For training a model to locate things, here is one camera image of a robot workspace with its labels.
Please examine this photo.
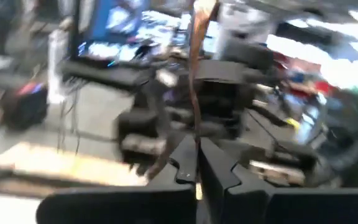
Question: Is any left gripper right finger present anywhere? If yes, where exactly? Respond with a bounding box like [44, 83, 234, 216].
[200, 138, 273, 224]

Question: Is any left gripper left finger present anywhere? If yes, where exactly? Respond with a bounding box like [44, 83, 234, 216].
[146, 134, 198, 224]

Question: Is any rose gold spoon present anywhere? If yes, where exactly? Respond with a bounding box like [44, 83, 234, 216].
[187, 0, 221, 144]

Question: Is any computer monitor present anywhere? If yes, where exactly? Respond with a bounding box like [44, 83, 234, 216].
[70, 0, 151, 68]

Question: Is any black backpack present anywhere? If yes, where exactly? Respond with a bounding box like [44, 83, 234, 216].
[0, 81, 49, 131]

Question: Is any person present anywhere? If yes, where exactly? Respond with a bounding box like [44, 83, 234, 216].
[0, 0, 23, 72]

